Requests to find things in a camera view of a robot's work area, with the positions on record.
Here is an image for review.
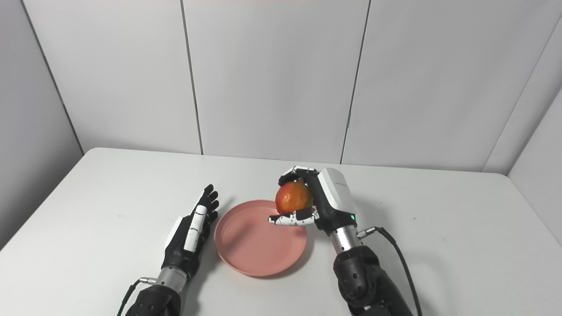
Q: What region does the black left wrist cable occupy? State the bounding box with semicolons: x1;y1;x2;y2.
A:
116;276;158;316

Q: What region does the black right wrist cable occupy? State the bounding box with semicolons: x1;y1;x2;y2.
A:
357;226;423;316

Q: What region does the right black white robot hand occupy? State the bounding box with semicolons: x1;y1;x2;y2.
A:
268;166;357;236

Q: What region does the pink round plate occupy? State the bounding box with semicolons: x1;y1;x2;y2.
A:
214;200;308;277

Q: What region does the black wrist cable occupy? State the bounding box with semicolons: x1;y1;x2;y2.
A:
357;226;423;316
116;276;158;316

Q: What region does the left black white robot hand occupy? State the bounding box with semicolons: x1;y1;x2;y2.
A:
162;184;220;279

